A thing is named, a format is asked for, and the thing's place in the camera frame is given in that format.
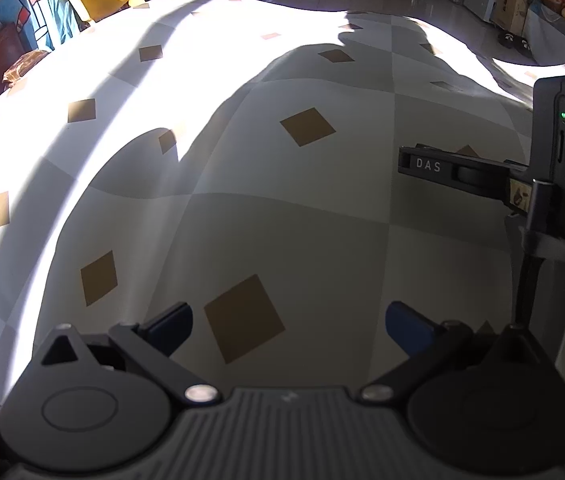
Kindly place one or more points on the blue cartoon print cloth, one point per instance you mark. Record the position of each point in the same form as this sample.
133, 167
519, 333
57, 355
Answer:
37, 5

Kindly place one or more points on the black slipper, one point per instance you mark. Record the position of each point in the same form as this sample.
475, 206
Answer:
506, 39
523, 45

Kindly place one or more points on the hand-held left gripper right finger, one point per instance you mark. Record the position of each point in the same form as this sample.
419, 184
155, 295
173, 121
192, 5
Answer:
410, 325

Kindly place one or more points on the brown snack bag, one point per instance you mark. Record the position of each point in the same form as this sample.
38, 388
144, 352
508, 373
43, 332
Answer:
25, 66

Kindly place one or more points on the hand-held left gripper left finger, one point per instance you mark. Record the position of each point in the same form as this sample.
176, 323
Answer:
172, 322

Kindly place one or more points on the cardboard box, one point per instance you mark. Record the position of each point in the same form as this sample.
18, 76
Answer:
510, 10

